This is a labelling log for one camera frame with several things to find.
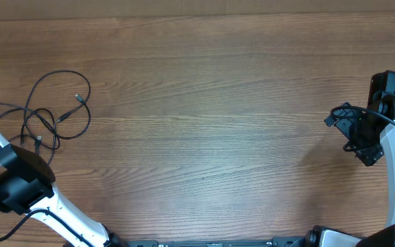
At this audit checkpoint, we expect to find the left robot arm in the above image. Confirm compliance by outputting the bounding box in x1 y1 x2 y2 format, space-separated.
0 133 126 246

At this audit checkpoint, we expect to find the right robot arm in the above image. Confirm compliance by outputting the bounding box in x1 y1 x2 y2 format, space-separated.
302 71 395 246

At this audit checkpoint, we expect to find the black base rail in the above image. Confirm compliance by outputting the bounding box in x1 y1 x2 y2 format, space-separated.
126 236 304 247

